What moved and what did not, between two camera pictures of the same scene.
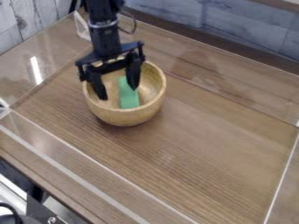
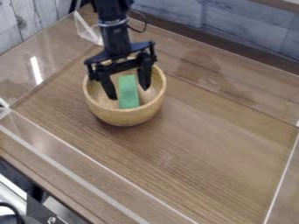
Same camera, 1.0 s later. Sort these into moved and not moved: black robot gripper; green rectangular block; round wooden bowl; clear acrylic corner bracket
Moved: black robot gripper
Not moved: round wooden bowl; clear acrylic corner bracket; green rectangular block
